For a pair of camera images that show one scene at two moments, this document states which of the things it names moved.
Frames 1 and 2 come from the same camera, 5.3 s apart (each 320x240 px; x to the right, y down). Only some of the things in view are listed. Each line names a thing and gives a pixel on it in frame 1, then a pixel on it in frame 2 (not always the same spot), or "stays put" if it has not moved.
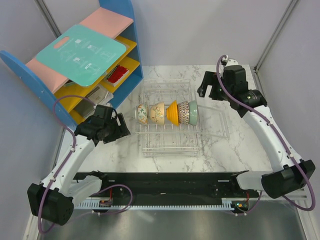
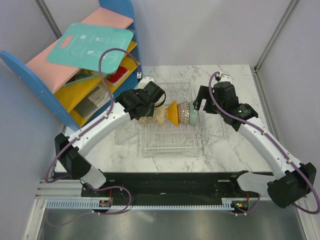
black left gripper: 120,132 -> 151,113
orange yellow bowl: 173,113 stays put
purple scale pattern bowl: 183,113 stays put
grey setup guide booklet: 99,96 stays put
